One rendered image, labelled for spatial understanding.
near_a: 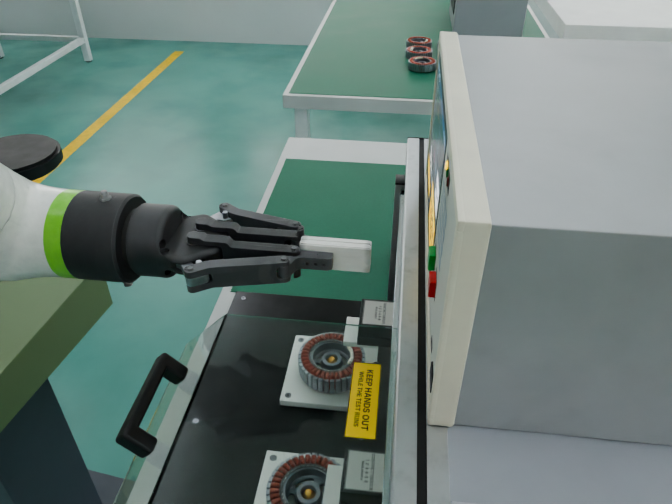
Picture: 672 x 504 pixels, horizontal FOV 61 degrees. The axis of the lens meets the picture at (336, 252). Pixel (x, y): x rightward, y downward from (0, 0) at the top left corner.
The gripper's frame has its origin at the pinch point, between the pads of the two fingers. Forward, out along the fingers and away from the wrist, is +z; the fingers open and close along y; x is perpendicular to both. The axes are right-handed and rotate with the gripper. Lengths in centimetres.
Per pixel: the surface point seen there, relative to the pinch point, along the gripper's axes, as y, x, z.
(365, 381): 6.0, -11.4, 3.9
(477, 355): 14.3, 2.1, 12.5
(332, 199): -82, -43, -11
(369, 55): -203, -42, -10
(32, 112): -296, -119, -242
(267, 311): -35, -41, -17
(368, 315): -19.9, -25.8, 2.8
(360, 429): 11.9, -11.4, 3.9
